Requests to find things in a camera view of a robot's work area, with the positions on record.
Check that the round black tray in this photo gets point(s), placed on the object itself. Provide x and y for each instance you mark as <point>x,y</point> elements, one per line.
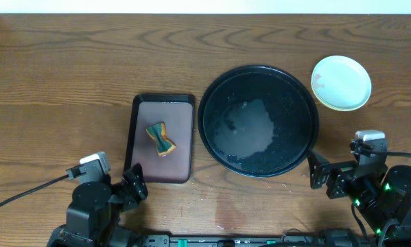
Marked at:
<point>258,121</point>

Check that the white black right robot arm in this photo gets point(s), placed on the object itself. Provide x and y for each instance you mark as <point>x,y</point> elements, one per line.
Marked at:
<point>381,194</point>

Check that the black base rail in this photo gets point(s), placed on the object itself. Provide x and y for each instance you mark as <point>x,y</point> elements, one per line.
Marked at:
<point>228,241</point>

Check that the mint green plate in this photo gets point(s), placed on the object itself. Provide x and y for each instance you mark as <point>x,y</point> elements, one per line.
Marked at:
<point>340,74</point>

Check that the yellow plate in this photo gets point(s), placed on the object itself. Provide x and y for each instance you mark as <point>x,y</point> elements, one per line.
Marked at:
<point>342,101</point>

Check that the green yellow sponge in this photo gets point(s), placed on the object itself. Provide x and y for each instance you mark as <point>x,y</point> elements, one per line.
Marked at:
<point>158,134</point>

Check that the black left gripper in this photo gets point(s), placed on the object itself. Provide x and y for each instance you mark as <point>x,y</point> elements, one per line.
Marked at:
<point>125,191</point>

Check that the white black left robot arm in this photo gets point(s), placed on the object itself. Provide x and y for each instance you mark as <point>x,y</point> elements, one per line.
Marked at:
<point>92,218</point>

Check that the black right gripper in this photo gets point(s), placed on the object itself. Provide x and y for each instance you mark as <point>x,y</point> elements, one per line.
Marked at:
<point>342,172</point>

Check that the black rectangular tray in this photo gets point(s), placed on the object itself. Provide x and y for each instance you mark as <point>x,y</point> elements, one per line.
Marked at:
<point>177,112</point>

